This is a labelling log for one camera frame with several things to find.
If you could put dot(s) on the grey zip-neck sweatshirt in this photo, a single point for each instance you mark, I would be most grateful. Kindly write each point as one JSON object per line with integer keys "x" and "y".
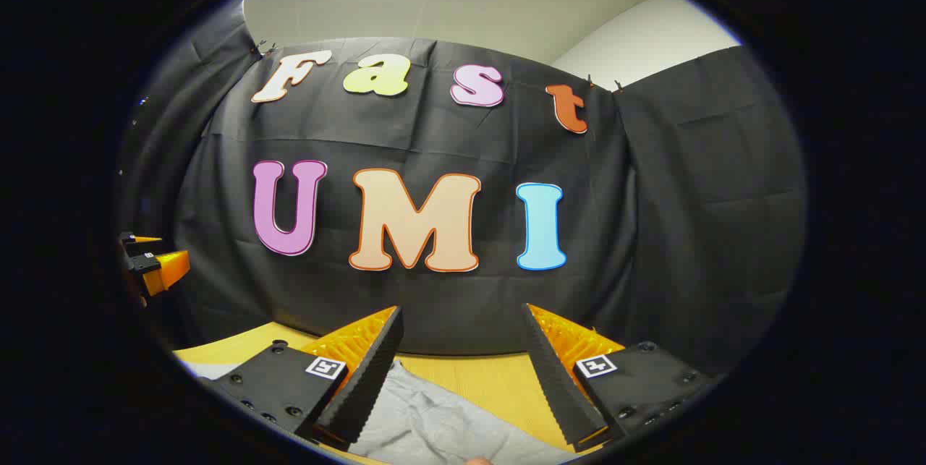
{"x": 434, "y": 421}

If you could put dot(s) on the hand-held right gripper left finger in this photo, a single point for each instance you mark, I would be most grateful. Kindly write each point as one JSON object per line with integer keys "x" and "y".
{"x": 365, "y": 393}

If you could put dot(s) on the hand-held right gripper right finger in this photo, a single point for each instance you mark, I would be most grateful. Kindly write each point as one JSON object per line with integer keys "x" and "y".
{"x": 561, "y": 393}

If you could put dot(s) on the black backdrop cloth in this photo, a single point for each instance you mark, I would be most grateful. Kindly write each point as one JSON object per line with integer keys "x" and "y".
{"x": 448, "y": 306}

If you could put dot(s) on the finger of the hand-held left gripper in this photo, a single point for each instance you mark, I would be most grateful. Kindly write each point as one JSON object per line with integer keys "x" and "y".
{"x": 137, "y": 244}
{"x": 163, "y": 270}

